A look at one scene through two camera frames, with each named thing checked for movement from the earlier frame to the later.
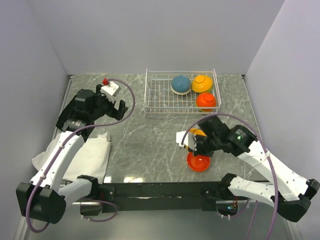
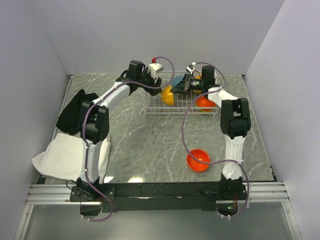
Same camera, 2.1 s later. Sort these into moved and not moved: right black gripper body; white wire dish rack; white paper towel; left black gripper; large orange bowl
Moved: left black gripper; right black gripper body; large orange bowl
Not moved: white wire dish rack; white paper towel
